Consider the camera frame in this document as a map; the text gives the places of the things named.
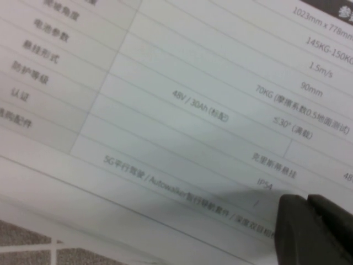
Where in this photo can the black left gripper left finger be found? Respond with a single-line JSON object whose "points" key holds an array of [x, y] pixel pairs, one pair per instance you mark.
{"points": [[298, 237]]}

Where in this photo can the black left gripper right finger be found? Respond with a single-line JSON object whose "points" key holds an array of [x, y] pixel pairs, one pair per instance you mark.
{"points": [[336, 229]]}

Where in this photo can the robot brochure with classroom cover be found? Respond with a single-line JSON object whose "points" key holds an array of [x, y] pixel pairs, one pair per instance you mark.
{"points": [[165, 82]]}

